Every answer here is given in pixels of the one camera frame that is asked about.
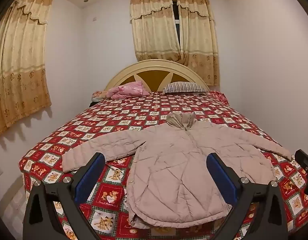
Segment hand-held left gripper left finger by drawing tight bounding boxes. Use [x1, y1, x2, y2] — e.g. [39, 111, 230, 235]
[22, 152, 106, 240]

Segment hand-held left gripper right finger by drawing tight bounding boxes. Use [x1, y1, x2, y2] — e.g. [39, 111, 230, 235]
[206, 152, 289, 240]

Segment beige quilted puffer jacket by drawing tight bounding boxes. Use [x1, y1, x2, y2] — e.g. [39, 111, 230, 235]
[61, 112, 293, 229]

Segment red printed bear blanket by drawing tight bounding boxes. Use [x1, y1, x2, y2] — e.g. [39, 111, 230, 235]
[19, 91, 308, 240]

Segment red patterned cloth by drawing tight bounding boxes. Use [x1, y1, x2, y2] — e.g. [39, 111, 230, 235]
[209, 91, 229, 104]

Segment pink folded quilt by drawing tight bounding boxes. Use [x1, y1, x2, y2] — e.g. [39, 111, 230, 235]
[105, 81, 150, 100]

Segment striped pillow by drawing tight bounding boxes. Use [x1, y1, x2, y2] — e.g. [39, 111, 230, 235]
[162, 82, 209, 95]

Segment cream arched bed headboard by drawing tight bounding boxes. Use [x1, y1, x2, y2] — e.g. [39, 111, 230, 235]
[104, 59, 210, 93]

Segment wide beige patterned curtain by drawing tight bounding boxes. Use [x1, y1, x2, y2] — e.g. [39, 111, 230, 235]
[0, 0, 53, 138]

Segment beige window curtain panel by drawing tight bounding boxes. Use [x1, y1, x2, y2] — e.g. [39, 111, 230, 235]
[177, 0, 220, 87]
[130, 0, 182, 63]

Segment window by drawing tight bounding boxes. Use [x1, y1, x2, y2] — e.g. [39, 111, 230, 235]
[172, 1, 181, 46]

